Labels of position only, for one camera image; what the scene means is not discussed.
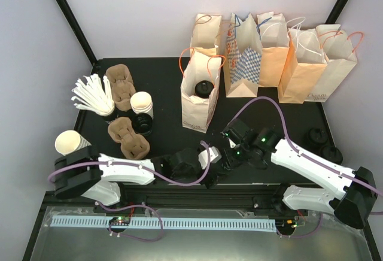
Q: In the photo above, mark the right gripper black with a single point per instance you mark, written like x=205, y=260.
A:
x=229, y=159

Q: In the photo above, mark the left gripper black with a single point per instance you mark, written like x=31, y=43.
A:
x=212, y=181

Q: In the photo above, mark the Cream Bear paper bag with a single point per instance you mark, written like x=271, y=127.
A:
x=197, y=112

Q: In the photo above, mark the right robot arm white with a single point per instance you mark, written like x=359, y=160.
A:
x=342, y=192

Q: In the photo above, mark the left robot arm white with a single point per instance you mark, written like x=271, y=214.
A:
x=93, y=175

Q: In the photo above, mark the blue checkered paper bag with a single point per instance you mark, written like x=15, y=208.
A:
x=243, y=54

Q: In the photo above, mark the orange bag behind right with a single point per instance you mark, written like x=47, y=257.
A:
x=304, y=65

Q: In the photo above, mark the back pulp cup carrier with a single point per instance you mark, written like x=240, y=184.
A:
x=122, y=87

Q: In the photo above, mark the plain beige paper bag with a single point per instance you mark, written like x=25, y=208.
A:
x=206, y=34

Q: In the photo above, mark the white wrapped straws bundle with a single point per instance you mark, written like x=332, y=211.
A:
x=94, y=94

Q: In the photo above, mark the right Cream Bear bag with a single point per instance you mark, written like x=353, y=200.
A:
x=340, y=53

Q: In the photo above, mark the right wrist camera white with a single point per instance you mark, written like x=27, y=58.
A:
x=231, y=143

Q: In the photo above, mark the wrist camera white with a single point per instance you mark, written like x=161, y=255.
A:
x=212, y=153
x=231, y=143

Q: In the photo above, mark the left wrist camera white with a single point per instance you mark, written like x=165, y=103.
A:
x=212, y=153

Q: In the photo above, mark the orange bag white handles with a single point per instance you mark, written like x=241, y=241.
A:
x=275, y=46

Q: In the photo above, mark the pale blue cable duct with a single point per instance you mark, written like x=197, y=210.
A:
x=231, y=224

